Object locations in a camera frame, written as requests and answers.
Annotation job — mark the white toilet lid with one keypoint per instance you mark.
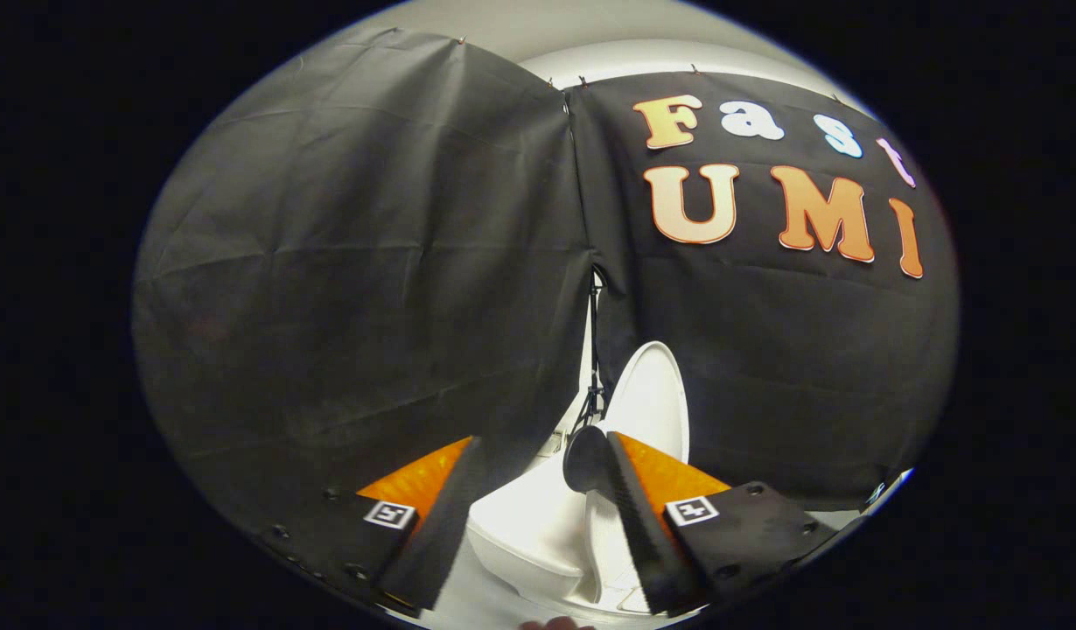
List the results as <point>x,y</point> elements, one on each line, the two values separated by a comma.
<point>652,394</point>

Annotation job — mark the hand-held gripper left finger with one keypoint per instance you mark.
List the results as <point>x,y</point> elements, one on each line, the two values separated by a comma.
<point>442,534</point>

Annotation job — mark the black light stand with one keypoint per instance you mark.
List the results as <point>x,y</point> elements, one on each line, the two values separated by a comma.
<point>595,350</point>

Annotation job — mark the black backdrop cloth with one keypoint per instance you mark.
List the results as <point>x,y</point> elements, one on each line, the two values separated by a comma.
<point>372,262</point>

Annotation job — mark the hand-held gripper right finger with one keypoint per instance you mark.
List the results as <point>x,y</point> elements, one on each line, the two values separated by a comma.
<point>647,542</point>

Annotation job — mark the white ceramic toilet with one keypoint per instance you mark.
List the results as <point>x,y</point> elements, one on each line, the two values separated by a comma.
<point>520,525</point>

